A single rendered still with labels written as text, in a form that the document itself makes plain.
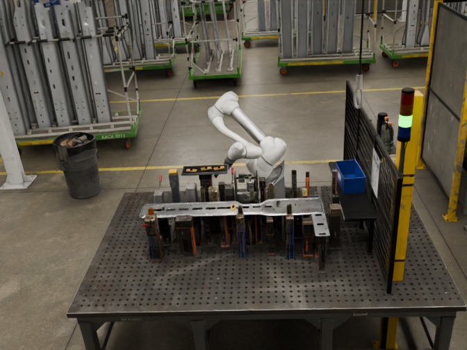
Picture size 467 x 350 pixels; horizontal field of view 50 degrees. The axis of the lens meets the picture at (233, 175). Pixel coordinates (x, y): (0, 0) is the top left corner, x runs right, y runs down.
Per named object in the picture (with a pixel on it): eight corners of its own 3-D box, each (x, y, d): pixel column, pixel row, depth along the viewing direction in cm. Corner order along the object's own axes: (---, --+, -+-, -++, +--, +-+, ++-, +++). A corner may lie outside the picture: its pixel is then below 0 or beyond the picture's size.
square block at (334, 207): (329, 251, 373) (330, 209, 357) (327, 244, 380) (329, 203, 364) (340, 250, 373) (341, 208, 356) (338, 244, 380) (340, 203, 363)
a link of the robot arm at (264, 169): (260, 177, 453) (241, 162, 448) (274, 163, 448) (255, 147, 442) (260, 184, 438) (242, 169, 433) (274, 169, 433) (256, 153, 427)
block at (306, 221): (301, 257, 368) (301, 225, 355) (300, 248, 378) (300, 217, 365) (315, 257, 368) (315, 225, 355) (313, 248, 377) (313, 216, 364)
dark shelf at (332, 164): (344, 222, 352) (345, 218, 350) (328, 164, 431) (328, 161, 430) (377, 221, 350) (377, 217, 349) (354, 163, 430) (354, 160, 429)
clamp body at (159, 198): (157, 235, 407) (151, 196, 390) (159, 227, 417) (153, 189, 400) (169, 234, 406) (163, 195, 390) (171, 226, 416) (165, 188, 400)
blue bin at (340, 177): (343, 194, 380) (344, 178, 374) (334, 175, 407) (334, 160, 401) (365, 192, 380) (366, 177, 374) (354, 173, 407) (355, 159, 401)
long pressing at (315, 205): (137, 220, 374) (136, 219, 373) (143, 205, 394) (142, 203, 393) (324, 214, 365) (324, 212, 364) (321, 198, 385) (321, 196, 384)
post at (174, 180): (174, 221, 423) (167, 175, 403) (175, 217, 429) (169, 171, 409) (183, 221, 422) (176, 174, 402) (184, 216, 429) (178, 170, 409)
